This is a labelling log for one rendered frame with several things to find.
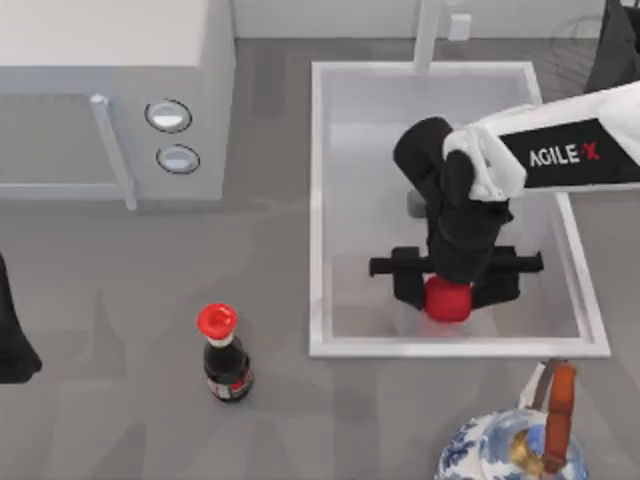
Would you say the red apple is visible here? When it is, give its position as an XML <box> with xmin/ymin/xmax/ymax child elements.
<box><xmin>423</xmin><ymin>276</ymin><xmax>474</xmax><ymax>324</ymax></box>

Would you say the white sink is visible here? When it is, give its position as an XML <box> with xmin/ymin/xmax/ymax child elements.
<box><xmin>308</xmin><ymin>60</ymin><xmax>613</xmax><ymax>359</ymax></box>

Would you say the blue and white teapot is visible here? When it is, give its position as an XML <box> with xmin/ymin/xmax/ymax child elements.
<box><xmin>438</xmin><ymin>358</ymin><xmax>592</xmax><ymax>480</ymax></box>

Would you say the dark bottle with red cap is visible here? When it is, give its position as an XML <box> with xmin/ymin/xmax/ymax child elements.
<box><xmin>196</xmin><ymin>302</ymin><xmax>255</xmax><ymax>405</ymax></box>

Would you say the tall white tap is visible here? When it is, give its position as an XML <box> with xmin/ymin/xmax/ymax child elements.
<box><xmin>412</xmin><ymin>0</ymin><xmax>442</xmax><ymax>74</ymax></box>

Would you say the small microwave knob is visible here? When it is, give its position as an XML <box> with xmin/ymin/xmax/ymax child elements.
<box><xmin>155</xmin><ymin>144</ymin><xmax>202</xmax><ymax>176</ymax></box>

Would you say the pale microwave oven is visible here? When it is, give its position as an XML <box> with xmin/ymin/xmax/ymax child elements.
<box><xmin>0</xmin><ymin>0</ymin><xmax>237</xmax><ymax>212</ymax></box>

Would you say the large microwave knob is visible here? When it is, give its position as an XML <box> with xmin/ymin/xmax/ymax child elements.
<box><xmin>144</xmin><ymin>98</ymin><xmax>194</xmax><ymax>135</ymax></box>

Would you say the microwave oven door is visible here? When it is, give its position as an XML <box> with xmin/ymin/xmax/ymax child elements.
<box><xmin>0</xmin><ymin>93</ymin><xmax>132</xmax><ymax>201</ymax></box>

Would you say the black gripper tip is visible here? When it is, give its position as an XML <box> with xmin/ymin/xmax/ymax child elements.
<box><xmin>0</xmin><ymin>252</ymin><xmax>44</xmax><ymax>386</ymax></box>

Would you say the white wall socket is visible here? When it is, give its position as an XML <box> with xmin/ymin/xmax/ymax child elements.
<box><xmin>448</xmin><ymin>13</ymin><xmax>473</xmax><ymax>42</ymax></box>

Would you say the microwave door handle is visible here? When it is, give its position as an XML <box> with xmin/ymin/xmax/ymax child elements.
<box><xmin>89</xmin><ymin>93</ymin><xmax>139</xmax><ymax>212</ymax></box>

